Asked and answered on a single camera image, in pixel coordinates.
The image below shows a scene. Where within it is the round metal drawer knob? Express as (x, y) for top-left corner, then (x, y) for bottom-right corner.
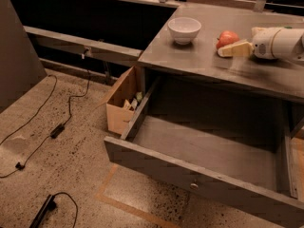
(190, 182), (199, 190)

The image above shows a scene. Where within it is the grey metal rail shelf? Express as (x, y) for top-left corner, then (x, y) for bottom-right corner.
(24, 26), (143, 67)

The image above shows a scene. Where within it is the red apple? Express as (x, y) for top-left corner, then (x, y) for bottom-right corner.
(216, 30), (239, 48)

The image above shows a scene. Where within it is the grey open top drawer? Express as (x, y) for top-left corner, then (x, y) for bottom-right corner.
(104, 77), (304, 228)

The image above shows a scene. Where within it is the black power adapter cable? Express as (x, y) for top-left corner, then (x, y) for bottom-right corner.
(0, 47), (93, 180)

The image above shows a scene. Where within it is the white ceramic bowl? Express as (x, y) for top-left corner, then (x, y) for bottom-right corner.
(168, 17), (201, 45)

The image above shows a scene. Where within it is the cardboard box with items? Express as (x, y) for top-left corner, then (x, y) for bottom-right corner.
(105, 66), (145, 135)

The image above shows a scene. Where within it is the black power strip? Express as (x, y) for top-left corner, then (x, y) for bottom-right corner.
(29, 195), (57, 228)

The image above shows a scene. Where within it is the grey cabinet counter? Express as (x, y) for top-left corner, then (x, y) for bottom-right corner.
(139, 3), (304, 103)

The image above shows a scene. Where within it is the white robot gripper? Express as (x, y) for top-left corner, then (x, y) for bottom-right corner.
(218, 27), (304, 63)

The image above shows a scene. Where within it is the black power strip cord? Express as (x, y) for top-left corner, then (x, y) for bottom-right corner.
(51, 191), (79, 228)

